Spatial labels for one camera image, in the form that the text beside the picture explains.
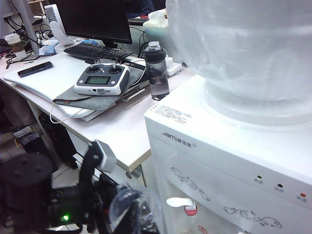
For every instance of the black keyboard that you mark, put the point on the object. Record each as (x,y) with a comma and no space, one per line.
(97,52)

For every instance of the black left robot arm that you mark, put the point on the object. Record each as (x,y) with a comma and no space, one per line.
(24,180)

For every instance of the black computer monitor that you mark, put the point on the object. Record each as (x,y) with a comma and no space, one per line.
(92,19)

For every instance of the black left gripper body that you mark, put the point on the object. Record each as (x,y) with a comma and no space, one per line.
(97,207)

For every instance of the dark grey sports bottle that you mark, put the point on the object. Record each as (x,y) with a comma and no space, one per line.
(158,80)

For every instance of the person in dark blue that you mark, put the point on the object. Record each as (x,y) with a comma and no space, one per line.
(141,7)

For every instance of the red-collared hot water tap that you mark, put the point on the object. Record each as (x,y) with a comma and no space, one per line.
(178,202)

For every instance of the black computer tower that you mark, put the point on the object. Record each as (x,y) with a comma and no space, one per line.
(58,146)

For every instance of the white grey remote controller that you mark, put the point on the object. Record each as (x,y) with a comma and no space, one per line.
(102,83)

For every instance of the black smartphone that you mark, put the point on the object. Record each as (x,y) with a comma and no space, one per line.
(35,69)

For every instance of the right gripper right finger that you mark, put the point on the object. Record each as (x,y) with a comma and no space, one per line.
(143,224)

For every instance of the paper coffee cup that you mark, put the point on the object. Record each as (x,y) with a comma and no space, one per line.
(15,45)

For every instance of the white tissue box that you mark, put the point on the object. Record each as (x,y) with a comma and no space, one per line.
(157,18)

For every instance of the grey felt sleeve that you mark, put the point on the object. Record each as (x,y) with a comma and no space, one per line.
(80,101)

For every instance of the white power adapter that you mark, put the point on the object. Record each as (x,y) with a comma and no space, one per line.
(174,68)

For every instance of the clear plastic mug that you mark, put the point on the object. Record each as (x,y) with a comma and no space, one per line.
(152,214)

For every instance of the silver monitor stand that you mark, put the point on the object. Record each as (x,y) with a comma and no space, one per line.
(26,24)

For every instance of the blue face mask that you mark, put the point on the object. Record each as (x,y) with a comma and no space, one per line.
(48,50)

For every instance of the plastic-wrapped water jug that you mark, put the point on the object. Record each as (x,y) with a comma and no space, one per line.
(243,48)

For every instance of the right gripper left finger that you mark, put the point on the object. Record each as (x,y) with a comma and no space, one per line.
(136,219)

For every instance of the white water dispenser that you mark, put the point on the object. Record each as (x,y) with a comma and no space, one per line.
(219,151)

